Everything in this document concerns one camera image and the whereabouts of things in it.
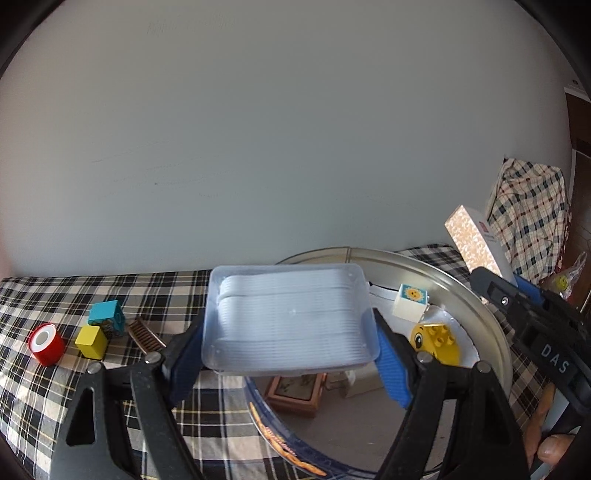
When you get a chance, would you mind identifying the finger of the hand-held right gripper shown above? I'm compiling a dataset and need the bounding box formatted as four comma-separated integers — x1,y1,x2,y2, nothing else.
471,266,532,333
512,275,591,326

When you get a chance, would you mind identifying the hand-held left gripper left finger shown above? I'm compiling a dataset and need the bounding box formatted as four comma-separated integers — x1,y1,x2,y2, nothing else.
52,310,206,480

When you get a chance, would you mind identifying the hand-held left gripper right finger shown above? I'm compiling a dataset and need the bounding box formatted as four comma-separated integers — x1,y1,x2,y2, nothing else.
372,308,532,480

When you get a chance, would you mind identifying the round blue cookie tin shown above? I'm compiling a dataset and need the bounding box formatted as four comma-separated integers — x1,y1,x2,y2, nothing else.
242,246,514,478

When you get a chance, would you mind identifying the beige moon print block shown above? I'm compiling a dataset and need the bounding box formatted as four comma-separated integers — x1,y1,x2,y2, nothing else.
328,368,384,398

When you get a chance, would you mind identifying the brown comb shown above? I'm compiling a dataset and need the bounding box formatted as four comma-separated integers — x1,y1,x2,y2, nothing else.
127,318,167,356

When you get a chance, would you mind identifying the yellow chick toy brick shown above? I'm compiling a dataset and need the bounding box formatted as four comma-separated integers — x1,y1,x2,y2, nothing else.
410,322,462,367

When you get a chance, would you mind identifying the orange patterned carton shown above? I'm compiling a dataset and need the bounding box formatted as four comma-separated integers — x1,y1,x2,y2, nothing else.
444,205,518,282

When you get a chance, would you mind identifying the white sun print toy brick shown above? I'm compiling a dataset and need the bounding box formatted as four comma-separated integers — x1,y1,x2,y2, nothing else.
392,283,430,322

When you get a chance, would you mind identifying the blue toy block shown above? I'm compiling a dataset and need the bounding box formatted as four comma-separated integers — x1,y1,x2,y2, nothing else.
89,300,125,339

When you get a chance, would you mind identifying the yellow wooden cube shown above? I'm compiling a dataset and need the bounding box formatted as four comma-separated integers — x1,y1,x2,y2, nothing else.
75,325,108,360

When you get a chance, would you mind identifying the brown wooden box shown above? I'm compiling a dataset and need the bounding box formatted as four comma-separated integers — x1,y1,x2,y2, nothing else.
265,371,326,418

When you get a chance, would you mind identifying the translucent plastic box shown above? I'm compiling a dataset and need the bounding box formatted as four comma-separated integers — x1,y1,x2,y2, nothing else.
202,264,382,374

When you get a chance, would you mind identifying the red tape roll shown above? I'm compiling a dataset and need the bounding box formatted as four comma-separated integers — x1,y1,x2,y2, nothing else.
28,323,65,367

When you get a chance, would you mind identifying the person's right hand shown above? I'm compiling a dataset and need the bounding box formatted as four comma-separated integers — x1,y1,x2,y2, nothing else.
524,385,578,476

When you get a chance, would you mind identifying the clear plastic bag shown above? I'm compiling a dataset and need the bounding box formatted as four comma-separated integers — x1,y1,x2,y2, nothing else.
540,253,589,301

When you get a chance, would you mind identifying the white paper tin liner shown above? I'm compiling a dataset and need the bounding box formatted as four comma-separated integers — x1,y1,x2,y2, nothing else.
259,284,476,474

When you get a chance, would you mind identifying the draped beige plaid cloth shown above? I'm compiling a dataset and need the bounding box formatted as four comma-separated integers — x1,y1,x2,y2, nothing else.
487,158,568,284

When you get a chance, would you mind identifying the brown wooden wardrobe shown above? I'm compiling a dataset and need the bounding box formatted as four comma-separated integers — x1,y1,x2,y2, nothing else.
566,90,591,259

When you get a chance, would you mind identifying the black and white plaid blanket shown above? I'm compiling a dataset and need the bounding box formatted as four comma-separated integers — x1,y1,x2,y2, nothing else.
0,242,591,480

